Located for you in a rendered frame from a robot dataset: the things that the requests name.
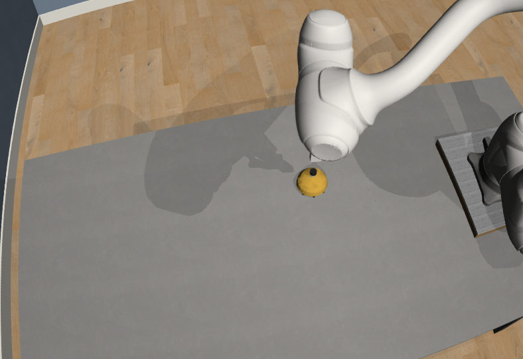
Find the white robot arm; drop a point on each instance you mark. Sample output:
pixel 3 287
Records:
pixel 335 103

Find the yellow dome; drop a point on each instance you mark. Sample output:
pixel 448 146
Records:
pixel 312 184

